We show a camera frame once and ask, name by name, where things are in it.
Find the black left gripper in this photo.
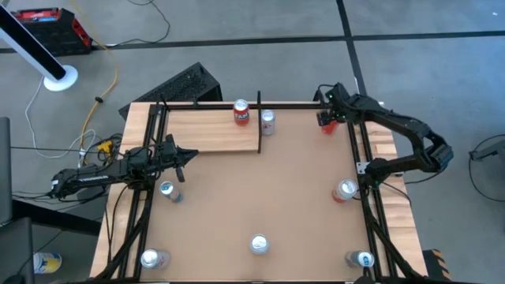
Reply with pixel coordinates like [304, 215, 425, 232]
[155, 133, 200, 184]

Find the black looped floor cable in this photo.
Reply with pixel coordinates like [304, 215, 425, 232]
[467, 133, 505, 204]

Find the grey cabinet panel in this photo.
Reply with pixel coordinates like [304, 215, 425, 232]
[0, 116, 13, 226]

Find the wooden shelf board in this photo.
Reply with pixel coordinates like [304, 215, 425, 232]
[163, 109, 260, 154]

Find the black metal shelf frame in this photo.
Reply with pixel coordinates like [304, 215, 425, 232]
[149, 90, 264, 155]

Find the yellow cable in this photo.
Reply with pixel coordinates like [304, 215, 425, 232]
[69, 0, 119, 153]

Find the red Fanta can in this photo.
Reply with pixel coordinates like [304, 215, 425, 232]
[232, 99, 251, 127]
[320, 119, 340, 136]

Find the yellow white container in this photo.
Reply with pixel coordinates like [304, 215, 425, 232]
[32, 252, 63, 275]

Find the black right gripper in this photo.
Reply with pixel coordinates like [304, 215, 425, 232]
[317, 109, 346, 127]

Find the red black tool case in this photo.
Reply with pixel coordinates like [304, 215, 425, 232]
[10, 7, 94, 57]

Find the white cable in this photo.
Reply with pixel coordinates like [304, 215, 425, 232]
[25, 77, 95, 159]

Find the white black floor pole stand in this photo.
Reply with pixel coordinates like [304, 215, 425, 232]
[0, 3, 79, 92]

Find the grey stand foot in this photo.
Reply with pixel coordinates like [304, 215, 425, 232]
[468, 138, 505, 163]

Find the black aluminium table frame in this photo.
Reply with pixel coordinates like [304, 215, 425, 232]
[94, 100, 425, 283]

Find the black box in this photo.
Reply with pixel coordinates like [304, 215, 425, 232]
[0, 216, 36, 284]

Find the blue silver Red Bull can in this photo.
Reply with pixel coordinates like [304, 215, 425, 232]
[159, 180, 185, 204]
[345, 250, 376, 270]

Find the yellow black striped block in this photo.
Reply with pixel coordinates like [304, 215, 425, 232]
[421, 248, 453, 282]

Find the black table base beam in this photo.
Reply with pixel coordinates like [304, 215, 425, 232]
[11, 199, 103, 237]

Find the silver Diet Coke can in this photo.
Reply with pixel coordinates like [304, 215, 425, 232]
[260, 109, 276, 136]
[140, 248, 171, 271]

